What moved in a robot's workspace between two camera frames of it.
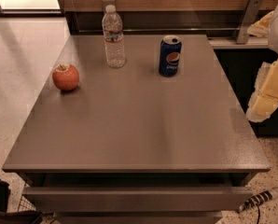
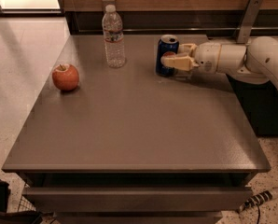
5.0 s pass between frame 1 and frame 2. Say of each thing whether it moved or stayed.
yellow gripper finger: moved
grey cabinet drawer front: stayed
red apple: stayed
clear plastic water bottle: stayed
